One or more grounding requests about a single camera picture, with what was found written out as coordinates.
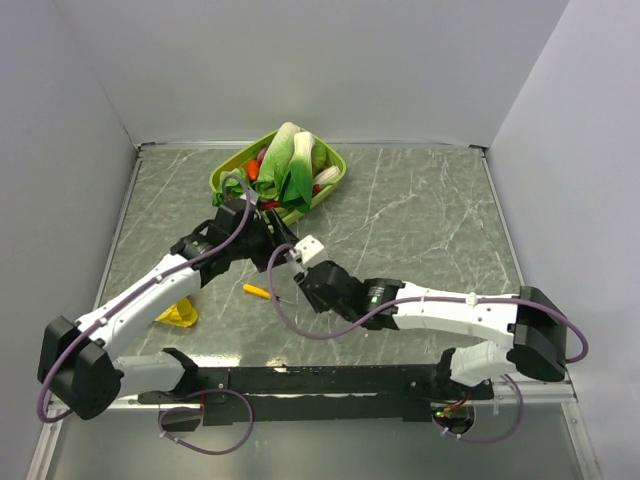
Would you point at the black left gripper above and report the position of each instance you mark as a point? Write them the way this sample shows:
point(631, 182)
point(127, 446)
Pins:
point(280, 235)

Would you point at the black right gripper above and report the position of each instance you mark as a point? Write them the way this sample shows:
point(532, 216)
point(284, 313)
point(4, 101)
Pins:
point(316, 302)

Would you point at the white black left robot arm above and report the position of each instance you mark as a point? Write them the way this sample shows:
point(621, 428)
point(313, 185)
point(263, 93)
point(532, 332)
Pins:
point(82, 361)

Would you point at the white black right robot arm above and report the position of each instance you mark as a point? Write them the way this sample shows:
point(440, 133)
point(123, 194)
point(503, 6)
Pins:
point(520, 332)

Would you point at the red chili pepper toy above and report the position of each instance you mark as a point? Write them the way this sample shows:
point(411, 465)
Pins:
point(275, 204)

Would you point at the dark green bok choy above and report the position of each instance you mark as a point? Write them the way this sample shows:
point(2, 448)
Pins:
point(297, 188)

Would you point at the green lettuce toy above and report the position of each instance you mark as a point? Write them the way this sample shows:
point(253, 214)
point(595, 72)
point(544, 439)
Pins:
point(231, 184)

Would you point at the orange carrot toy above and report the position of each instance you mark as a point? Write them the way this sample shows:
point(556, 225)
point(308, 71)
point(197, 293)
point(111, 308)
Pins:
point(252, 169)

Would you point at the light green cabbage toy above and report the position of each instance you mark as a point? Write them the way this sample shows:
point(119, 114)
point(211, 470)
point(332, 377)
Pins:
point(273, 168)

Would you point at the yellow napa cabbage toy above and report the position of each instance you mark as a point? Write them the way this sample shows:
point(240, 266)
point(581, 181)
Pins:
point(182, 314)

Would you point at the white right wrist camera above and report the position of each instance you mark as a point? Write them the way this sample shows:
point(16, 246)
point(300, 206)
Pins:
point(307, 252)

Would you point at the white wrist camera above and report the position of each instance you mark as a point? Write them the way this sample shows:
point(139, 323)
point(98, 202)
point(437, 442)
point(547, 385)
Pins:
point(307, 252)
point(254, 199)

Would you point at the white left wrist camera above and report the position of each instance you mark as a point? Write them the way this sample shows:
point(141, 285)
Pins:
point(254, 199)

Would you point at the yellow handled screwdriver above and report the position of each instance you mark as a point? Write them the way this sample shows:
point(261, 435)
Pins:
point(262, 293)

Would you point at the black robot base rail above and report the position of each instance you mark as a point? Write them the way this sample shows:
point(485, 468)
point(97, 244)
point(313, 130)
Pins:
point(309, 393)

